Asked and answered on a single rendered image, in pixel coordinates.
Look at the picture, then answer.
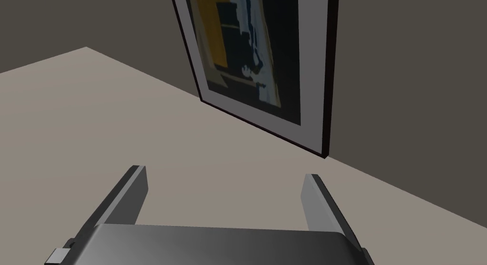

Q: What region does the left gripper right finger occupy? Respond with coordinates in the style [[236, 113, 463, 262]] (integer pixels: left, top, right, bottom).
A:
[[300, 173, 363, 252]]

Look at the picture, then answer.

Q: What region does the black framed abstract wall picture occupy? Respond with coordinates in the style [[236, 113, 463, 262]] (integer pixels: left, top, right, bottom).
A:
[[168, 0, 340, 159]]

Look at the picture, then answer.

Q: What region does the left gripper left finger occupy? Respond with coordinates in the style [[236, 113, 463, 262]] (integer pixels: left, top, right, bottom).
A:
[[75, 165, 149, 245]]

